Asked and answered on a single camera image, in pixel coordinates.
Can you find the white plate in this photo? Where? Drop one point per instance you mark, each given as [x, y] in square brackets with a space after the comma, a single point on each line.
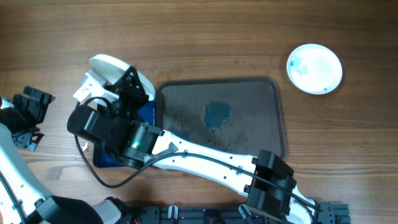
[113, 68]
[314, 69]

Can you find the brown serving tray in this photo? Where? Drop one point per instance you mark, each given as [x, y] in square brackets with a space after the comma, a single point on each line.
[234, 115]

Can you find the black water basin tray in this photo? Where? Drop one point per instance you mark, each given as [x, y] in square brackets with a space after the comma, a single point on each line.
[102, 160]

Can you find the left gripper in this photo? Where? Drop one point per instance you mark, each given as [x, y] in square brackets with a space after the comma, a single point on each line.
[37, 110]

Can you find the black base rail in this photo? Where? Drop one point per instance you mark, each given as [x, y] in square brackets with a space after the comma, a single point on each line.
[332, 214]

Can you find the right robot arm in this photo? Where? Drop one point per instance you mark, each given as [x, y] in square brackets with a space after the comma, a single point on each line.
[107, 116]

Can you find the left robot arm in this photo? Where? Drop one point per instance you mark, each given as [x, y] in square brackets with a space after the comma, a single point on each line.
[25, 198]

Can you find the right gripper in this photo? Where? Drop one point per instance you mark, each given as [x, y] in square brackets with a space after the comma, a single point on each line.
[130, 90]

